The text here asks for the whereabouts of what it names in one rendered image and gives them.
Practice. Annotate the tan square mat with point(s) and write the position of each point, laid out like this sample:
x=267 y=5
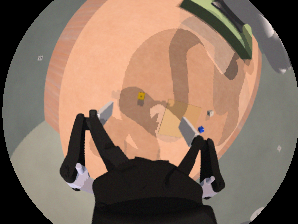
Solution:
x=173 y=115

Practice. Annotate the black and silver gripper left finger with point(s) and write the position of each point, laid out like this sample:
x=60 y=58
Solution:
x=77 y=175

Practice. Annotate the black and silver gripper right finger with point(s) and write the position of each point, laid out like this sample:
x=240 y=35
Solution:
x=211 y=179

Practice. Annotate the grey die with black pips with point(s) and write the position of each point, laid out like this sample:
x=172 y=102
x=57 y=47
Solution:
x=210 y=113

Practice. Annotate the yellow die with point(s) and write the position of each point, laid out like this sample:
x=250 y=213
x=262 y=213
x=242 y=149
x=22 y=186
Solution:
x=141 y=95

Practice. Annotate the blue die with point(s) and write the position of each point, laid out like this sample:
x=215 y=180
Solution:
x=201 y=129

